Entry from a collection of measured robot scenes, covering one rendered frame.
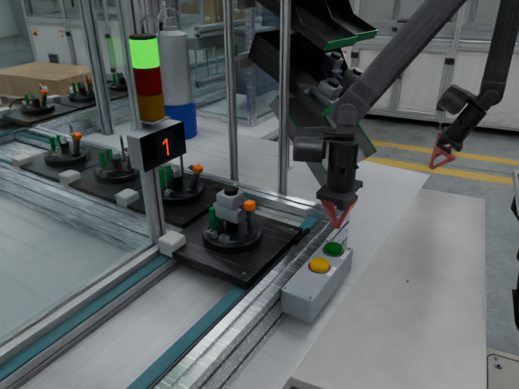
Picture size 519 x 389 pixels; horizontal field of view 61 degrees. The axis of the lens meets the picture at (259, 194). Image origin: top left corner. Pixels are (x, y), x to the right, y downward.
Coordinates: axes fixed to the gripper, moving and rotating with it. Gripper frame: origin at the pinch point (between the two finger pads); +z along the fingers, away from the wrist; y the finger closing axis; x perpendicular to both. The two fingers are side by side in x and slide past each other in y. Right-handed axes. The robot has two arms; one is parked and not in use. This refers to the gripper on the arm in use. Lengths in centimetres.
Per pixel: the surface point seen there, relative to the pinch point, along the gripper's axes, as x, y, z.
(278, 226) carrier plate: -14.9, -0.8, 5.8
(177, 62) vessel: -96, -58, -15
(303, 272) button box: -2.2, 11.0, 6.7
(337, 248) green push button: 0.9, 0.9, 5.5
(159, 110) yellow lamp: -31.3, 18.0, -25.0
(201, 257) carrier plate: -22.6, 18.8, 5.8
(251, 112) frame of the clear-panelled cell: -79, -87, 10
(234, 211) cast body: -19.5, 10.7, -2.7
